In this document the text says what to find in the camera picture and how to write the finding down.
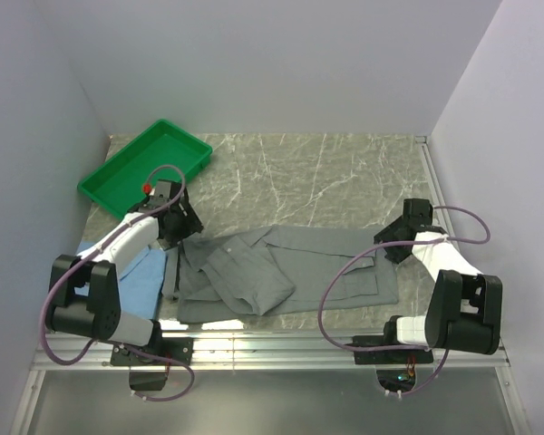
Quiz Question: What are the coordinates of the grey long sleeve shirt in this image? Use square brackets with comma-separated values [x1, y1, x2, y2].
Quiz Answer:
[168, 226, 399, 324]

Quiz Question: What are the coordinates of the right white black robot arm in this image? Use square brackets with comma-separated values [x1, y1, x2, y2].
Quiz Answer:
[374, 218, 503, 363]

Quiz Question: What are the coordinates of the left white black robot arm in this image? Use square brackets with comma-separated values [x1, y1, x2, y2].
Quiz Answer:
[39, 197, 203, 365]

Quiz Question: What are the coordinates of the folded light blue shirt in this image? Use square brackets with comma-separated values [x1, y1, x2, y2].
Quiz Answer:
[74, 242, 169, 321]

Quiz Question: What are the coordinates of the green plastic tray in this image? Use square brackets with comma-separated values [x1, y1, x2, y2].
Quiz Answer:
[78, 120, 212, 219]

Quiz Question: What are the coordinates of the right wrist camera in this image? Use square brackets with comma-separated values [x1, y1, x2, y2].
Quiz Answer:
[402, 198, 433, 226]

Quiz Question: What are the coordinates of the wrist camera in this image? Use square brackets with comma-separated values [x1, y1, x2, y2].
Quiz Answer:
[402, 198, 433, 226]
[143, 179, 187, 208]

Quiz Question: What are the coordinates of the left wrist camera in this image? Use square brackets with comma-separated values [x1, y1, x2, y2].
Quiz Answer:
[143, 179, 187, 208]

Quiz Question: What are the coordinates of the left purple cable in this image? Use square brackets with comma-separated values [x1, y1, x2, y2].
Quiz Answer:
[40, 165, 196, 403]

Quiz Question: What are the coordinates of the purple cable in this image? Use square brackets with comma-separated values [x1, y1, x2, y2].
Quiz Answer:
[40, 165, 196, 403]
[317, 206, 491, 395]

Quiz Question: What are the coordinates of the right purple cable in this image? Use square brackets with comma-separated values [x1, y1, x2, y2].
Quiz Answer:
[317, 206, 491, 395]

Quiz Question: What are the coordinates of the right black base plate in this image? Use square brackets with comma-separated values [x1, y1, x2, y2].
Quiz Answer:
[350, 335, 433, 365]

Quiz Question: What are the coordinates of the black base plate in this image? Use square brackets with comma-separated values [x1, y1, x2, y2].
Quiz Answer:
[110, 337, 194, 367]
[350, 335, 433, 365]

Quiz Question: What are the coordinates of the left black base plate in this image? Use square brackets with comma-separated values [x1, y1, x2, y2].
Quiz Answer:
[110, 337, 194, 367]

